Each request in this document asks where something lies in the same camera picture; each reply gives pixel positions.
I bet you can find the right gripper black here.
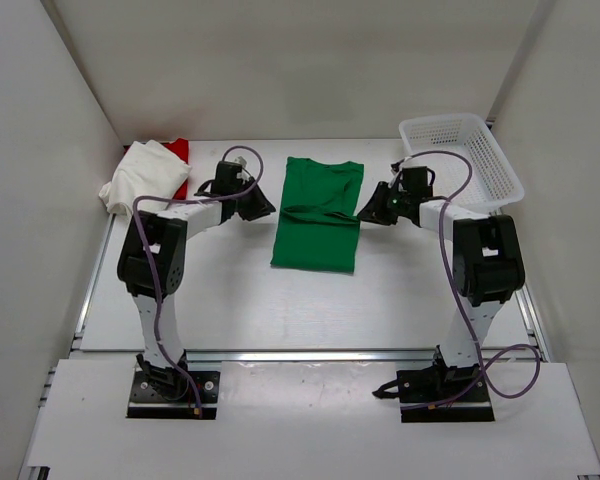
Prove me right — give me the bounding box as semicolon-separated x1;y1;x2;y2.
360;182;413;226

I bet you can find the green t shirt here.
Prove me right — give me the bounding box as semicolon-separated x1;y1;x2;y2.
271;157;364;274

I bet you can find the red t shirt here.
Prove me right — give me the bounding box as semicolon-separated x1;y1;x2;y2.
162;138;191;200

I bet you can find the white t shirt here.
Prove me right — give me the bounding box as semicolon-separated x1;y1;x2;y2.
98;140;172;217

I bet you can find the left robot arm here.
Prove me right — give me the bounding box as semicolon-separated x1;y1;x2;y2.
117;156;275;401

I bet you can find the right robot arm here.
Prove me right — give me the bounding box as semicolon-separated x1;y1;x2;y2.
358;164;525;409

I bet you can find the white plastic basket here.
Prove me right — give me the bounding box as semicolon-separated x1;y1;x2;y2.
399;113;524;213

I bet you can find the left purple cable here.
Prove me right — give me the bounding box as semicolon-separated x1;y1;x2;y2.
131;145;266;416

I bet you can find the purple cable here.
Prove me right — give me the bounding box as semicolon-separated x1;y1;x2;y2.
389;151;542;414
131;145;266;416

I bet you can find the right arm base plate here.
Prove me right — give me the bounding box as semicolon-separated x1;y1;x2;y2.
372;358;495;423

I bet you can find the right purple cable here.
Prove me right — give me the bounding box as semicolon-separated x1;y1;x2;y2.
389;151;542;414

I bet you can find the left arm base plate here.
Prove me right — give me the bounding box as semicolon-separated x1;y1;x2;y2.
126;363;221;420

